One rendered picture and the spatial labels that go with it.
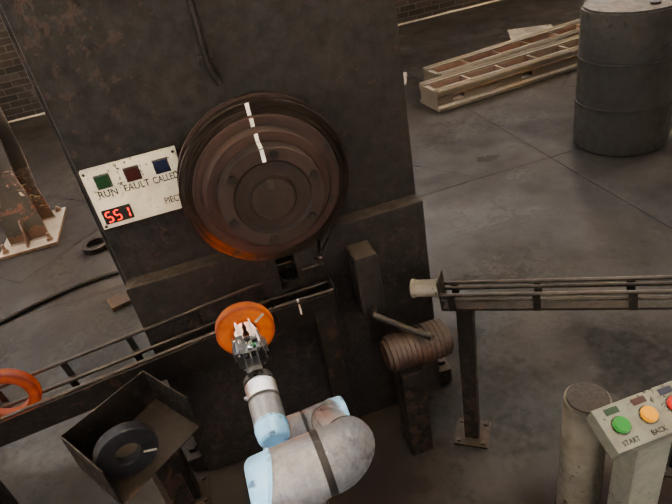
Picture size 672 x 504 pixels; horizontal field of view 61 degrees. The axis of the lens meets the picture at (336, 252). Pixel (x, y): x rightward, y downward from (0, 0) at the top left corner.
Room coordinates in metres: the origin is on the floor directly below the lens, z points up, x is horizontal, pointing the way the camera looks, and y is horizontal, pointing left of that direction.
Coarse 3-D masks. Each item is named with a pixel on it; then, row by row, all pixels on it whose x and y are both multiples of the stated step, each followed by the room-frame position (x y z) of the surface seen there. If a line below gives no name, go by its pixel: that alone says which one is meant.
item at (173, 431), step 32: (128, 384) 1.20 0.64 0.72; (160, 384) 1.19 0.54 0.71; (96, 416) 1.13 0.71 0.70; (128, 416) 1.18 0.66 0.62; (160, 416) 1.17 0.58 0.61; (192, 416) 1.11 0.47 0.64; (128, 448) 1.09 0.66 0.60; (160, 448) 1.06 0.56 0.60; (96, 480) 0.99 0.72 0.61; (128, 480) 0.99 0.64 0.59; (160, 480) 1.05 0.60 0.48
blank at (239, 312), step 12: (228, 312) 1.19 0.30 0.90; (240, 312) 1.19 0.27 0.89; (252, 312) 1.20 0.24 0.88; (264, 312) 1.20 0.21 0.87; (216, 324) 1.20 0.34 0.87; (228, 324) 1.19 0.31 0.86; (264, 324) 1.20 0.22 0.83; (216, 336) 1.18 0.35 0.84; (228, 336) 1.18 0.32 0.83; (264, 336) 1.19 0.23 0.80; (228, 348) 1.18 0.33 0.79
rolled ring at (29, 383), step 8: (8, 368) 1.33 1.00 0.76; (0, 376) 1.30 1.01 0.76; (8, 376) 1.30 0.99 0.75; (16, 376) 1.30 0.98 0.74; (24, 376) 1.32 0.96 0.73; (32, 376) 1.33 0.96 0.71; (16, 384) 1.30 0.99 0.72; (24, 384) 1.30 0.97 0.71; (32, 384) 1.31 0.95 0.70; (32, 392) 1.31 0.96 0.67; (40, 392) 1.32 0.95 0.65; (32, 400) 1.30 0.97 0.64; (40, 400) 1.31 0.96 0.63; (0, 408) 1.31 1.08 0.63; (8, 408) 1.32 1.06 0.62; (16, 408) 1.31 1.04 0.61; (32, 408) 1.30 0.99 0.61; (0, 416) 1.28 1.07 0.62
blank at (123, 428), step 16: (112, 432) 1.01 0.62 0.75; (128, 432) 1.01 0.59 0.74; (144, 432) 1.02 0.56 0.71; (96, 448) 0.99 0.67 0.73; (112, 448) 0.99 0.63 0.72; (144, 448) 1.02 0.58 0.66; (96, 464) 0.96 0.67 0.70; (112, 464) 0.98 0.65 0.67; (128, 464) 0.99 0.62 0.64; (144, 464) 1.01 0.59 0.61
